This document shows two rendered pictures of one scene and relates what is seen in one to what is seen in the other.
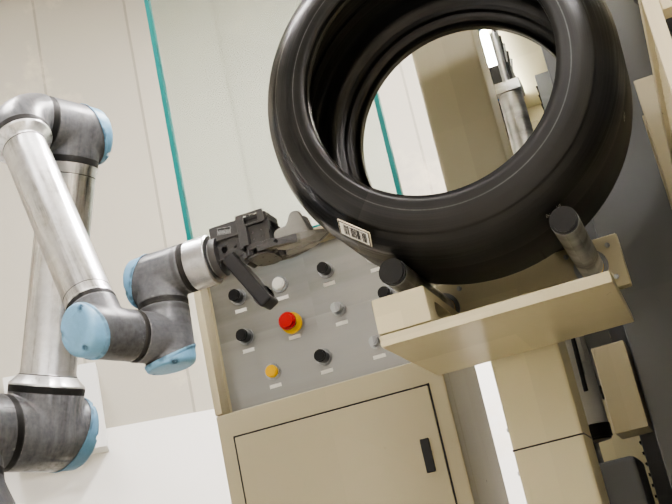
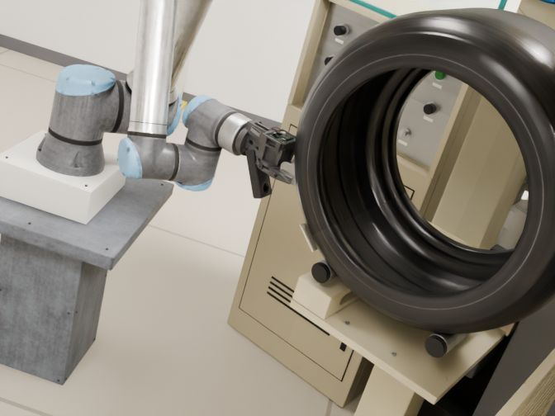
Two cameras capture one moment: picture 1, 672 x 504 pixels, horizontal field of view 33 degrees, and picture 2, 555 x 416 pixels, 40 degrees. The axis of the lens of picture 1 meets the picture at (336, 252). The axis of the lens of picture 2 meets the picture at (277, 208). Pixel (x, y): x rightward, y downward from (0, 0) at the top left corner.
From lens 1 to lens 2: 1.40 m
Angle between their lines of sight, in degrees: 47
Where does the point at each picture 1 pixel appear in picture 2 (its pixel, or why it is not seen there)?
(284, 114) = (307, 121)
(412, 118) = not seen: outside the picture
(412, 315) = (315, 307)
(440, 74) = not seen: hidden behind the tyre
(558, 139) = (460, 315)
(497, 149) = (511, 158)
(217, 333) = (318, 44)
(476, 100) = not seen: hidden behind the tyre
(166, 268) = (208, 130)
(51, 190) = (156, 21)
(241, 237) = (259, 150)
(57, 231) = (144, 66)
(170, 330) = (193, 172)
